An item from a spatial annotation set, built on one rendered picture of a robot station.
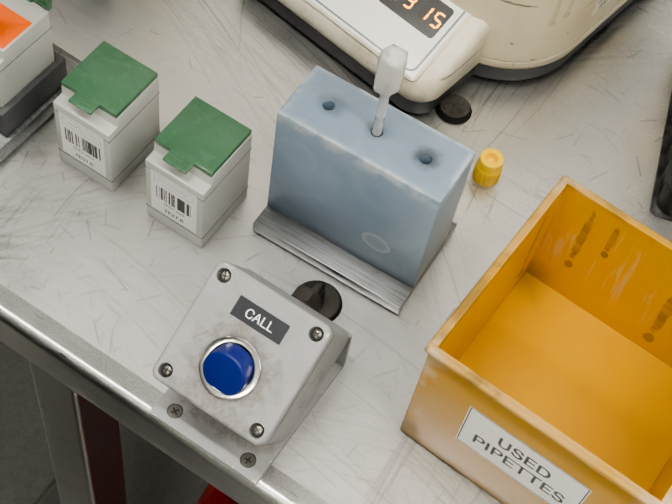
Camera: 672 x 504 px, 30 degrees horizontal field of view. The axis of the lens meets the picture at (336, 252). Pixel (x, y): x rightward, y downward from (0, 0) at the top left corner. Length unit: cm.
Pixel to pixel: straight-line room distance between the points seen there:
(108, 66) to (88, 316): 14
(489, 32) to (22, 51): 28
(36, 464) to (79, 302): 92
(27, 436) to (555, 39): 102
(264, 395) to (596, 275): 20
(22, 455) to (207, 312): 102
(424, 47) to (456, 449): 26
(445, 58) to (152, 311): 24
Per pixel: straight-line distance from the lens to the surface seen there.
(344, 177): 68
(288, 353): 62
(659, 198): 80
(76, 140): 74
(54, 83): 78
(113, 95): 71
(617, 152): 82
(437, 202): 65
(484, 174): 77
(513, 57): 81
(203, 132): 70
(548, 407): 71
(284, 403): 62
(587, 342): 73
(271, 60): 82
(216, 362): 62
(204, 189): 69
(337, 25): 80
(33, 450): 164
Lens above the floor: 150
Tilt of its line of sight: 58 degrees down
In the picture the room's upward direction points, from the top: 12 degrees clockwise
